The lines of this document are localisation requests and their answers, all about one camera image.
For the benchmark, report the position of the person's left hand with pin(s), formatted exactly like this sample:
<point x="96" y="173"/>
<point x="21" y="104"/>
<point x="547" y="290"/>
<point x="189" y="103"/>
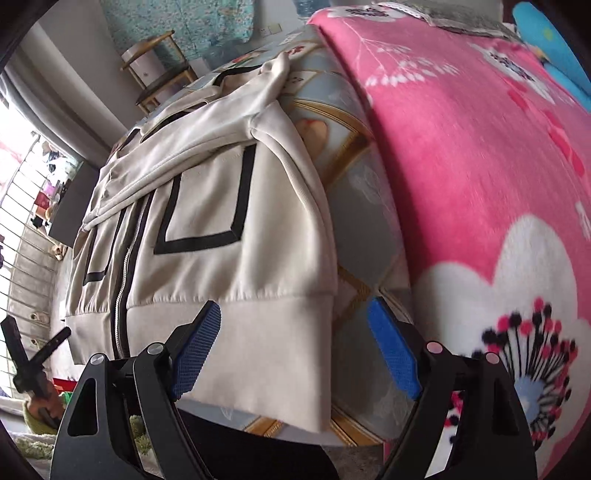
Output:
<point x="44" y="397"/>

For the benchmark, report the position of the wooden chair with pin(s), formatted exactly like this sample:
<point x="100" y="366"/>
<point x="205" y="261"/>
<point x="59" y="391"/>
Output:
<point x="161" y="83"/>

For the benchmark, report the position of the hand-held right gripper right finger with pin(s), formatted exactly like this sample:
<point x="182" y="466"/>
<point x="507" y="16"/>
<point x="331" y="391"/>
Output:
<point x="392" y="350"/>

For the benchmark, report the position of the silver sequin cushion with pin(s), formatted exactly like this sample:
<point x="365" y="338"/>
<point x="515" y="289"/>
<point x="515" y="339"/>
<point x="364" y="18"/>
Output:
<point x="461" y="18"/>

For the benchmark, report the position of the shaggy green white rug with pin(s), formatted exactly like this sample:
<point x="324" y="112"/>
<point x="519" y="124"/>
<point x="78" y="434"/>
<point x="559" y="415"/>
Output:
<point x="138" y="434"/>

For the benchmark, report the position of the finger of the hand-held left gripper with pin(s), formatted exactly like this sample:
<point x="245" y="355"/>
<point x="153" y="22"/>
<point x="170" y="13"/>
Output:
<point x="51" y="346"/>
<point x="16" y="350"/>

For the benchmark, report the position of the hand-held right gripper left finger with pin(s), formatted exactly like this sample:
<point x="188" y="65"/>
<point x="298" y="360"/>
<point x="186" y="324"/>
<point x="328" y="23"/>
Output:
<point x="196" y="355"/>

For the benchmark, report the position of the grey curtain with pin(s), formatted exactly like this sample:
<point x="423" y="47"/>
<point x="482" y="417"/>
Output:
<point x="60" y="106"/>

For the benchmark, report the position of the pink floral blanket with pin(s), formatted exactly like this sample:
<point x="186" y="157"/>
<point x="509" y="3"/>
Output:
<point x="461" y="161"/>

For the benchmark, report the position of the patterned tablecloth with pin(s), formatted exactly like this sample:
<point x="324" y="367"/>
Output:
<point x="360" y="194"/>

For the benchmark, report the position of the beige zip jacket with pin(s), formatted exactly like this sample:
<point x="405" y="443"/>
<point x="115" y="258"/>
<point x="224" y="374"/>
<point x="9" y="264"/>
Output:
<point x="207" y="230"/>

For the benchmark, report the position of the person's black pants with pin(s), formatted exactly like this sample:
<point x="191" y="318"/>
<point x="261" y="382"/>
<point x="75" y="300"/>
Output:
<point x="258" y="457"/>

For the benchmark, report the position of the empty water bottle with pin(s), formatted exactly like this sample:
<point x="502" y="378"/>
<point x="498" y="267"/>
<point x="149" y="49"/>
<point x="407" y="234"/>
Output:
<point x="221" y="57"/>

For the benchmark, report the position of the wall socket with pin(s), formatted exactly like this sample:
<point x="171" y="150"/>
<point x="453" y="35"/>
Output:
<point x="270" y="30"/>

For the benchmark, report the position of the beige slippers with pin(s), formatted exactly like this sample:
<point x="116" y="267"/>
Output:
<point x="61" y="252"/>

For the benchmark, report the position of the teal floral wall cloth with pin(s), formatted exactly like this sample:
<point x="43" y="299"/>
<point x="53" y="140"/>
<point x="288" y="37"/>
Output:
<point x="184" y="23"/>

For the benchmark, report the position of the blue striped pillow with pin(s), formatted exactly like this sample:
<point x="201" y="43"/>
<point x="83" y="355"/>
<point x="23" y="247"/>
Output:
<point x="549" y="37"/>

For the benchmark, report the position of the pink white box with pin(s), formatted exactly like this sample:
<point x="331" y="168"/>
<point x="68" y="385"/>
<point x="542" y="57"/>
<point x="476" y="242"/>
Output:
<point x="147" y="64"/>

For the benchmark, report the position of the dark grey panel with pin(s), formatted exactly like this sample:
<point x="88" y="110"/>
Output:
<point x="74" y="207"/>

